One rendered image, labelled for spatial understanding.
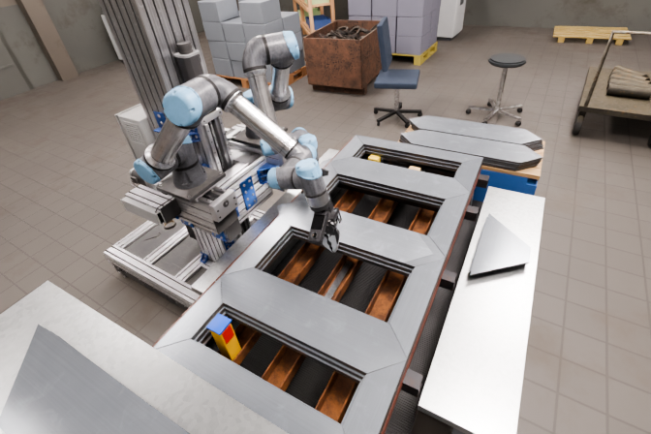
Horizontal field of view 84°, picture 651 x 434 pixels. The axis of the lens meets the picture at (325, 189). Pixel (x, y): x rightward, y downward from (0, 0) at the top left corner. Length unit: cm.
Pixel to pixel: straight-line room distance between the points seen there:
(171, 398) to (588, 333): 215
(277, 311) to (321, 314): 15
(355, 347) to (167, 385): 53
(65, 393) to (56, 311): 32
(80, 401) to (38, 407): 10
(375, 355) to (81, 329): 86
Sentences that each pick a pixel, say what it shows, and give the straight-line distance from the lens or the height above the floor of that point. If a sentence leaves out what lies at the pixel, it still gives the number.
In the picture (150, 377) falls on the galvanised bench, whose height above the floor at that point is 105.
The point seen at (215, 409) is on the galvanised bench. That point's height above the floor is 105.
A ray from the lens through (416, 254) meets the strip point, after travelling 146.
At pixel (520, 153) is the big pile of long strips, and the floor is 85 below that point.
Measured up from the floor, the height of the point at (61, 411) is 107.
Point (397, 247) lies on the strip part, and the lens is 148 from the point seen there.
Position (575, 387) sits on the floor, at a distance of 236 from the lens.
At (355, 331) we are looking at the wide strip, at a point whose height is 87.
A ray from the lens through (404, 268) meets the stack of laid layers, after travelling 143.
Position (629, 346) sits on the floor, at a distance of 262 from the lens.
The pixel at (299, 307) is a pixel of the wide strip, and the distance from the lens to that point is 131.
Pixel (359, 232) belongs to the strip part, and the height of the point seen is 87.
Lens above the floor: 192
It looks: 36 degrees down
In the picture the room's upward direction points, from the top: 6 degrees counter-clockwise
